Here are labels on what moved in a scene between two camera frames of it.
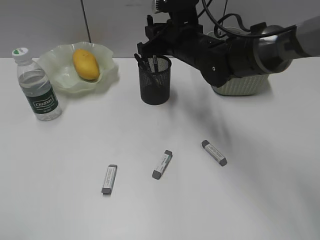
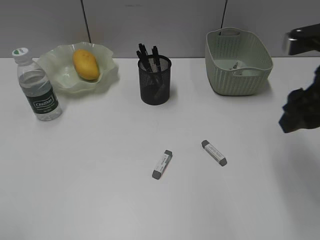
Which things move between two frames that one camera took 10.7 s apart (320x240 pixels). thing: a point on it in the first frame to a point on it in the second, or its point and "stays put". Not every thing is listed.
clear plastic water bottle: (38, 86) stays put
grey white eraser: (159, 170) stays put
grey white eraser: (214, 152) stays put
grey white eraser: (109, 179) to (162, 87)
